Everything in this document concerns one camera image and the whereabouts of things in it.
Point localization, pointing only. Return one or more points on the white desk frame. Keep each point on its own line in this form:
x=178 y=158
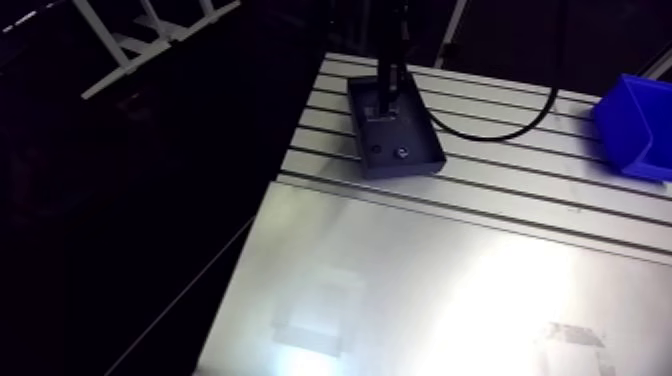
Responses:
x=131 y=58

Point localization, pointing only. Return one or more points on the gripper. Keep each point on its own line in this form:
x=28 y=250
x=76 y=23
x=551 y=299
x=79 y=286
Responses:
x=391 y=47

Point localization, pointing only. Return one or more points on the blue bin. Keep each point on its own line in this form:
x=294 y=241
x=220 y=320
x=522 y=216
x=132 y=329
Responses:
x=632 y=126

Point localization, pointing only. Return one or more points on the pale slanted post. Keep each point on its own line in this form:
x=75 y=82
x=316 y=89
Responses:
x=449 y=36

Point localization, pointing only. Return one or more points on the black tray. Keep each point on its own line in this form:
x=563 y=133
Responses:
x=407 y=134

